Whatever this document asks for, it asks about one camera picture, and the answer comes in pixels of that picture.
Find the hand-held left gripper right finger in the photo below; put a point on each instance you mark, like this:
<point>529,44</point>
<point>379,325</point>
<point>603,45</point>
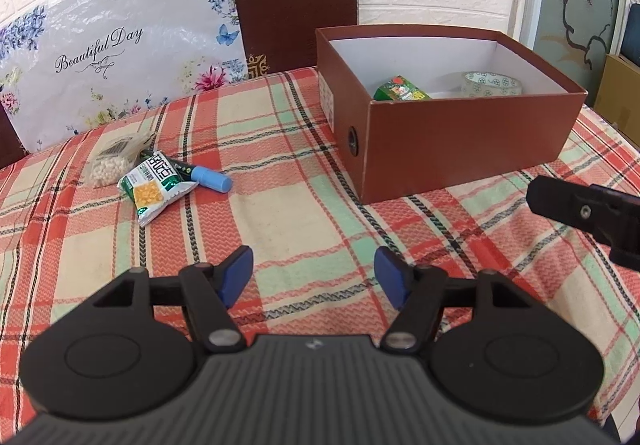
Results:
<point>392,277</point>

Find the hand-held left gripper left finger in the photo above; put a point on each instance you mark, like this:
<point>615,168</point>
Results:
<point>235,275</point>

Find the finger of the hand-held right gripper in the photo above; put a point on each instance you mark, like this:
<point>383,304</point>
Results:
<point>565,200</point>

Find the black marker with blue cap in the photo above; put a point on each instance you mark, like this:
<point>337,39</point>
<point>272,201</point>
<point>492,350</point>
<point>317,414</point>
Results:
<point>212,180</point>

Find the green white snack packet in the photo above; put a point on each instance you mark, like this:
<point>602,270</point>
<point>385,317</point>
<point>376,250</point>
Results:
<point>150,185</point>

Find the brown cardboard shoe box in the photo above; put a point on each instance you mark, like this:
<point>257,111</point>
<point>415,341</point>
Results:
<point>450,145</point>

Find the clear tape roll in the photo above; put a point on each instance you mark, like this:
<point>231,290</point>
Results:
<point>492,84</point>

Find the clear bag of white beads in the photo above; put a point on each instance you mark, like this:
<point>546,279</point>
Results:
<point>107,165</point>

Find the small green carton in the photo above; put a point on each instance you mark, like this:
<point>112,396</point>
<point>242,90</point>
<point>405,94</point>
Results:
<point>400,89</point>

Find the red green plaid tablecloth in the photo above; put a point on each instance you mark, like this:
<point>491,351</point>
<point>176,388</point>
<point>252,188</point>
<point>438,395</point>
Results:
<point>300,205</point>

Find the floral plastic sheet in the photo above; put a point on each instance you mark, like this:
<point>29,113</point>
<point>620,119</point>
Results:
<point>125,75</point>

